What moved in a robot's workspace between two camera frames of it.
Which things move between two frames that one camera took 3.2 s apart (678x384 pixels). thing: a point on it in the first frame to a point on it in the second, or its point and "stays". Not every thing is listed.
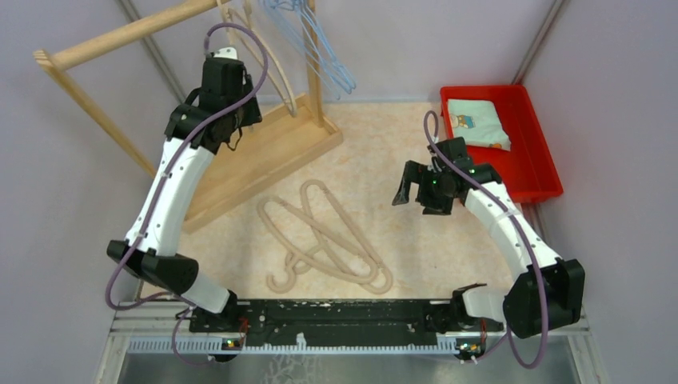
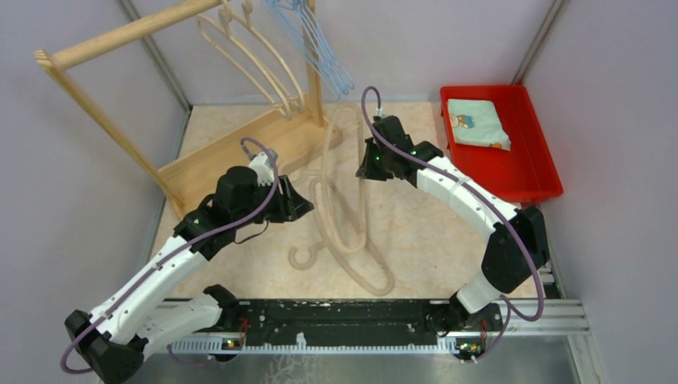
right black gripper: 418,173 to 370,172
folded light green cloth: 479,123 stays
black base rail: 344,322 stays
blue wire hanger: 297,23 stays
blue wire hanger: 300,21 stays
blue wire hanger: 294,24 stays
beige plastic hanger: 311,242 to 326,176
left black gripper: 253,114 to 291,206
